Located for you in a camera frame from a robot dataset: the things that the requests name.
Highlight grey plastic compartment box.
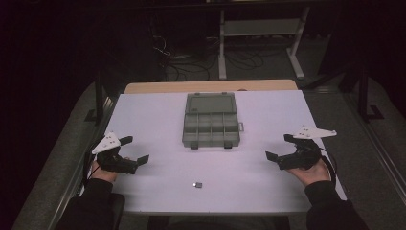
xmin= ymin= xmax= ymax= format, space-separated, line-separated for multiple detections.
xmin=181 ymin=91 xmax=245 ymax=150

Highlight black floor cables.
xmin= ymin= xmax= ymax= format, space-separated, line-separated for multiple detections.
xmin=148 ymin=18 xmax=267 ymax=82

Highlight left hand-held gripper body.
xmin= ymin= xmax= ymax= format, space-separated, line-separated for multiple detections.
xmin=91 ymin=130 xmax=139 ymax=175

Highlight black metal stand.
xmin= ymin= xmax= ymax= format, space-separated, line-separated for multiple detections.
xmin=356 ymin=65 xmax=385 ymax=124
xmin=83 ymin=68 xmax=113 ymax=127

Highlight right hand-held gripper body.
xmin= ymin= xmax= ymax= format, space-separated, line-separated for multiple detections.
xmin=277 ymin=125 xmax=338 ymax=171

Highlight white metal desk frame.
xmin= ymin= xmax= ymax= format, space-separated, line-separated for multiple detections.
xmin=217 ymin=6 xmax=311 ymax=81

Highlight person's right hand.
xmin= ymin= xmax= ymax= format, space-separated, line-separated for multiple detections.
xmin=284 ymin=157 xmax=332 ymax=188

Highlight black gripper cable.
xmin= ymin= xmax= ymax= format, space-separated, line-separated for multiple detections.
xmin=82 ymin=149 xmax=101 ymax=188
xmin=319 ymin=147 xmax=339 ymax=187

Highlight person's left hand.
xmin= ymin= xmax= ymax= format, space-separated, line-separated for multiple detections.
xmin=90 ymin=156 xmax=120 ymax=183

